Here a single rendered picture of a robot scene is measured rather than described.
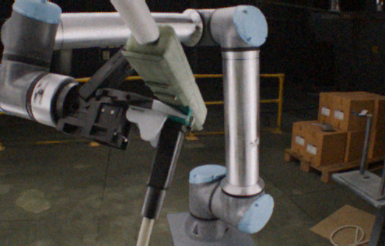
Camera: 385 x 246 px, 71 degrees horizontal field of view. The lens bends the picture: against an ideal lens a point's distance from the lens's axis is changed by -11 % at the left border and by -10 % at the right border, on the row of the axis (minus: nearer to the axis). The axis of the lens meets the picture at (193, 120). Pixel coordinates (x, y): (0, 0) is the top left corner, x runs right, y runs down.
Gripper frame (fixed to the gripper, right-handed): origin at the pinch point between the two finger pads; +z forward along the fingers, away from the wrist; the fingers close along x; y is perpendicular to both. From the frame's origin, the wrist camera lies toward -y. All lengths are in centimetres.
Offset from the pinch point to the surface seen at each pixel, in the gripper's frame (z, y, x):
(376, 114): 157, -122, -285
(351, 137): 128, -88, -286
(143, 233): -1.2, 18.6, -0.2
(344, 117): 116, -108, -281
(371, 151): 165, -84, -309
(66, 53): -394, -198, -463
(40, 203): -159, 60, -205
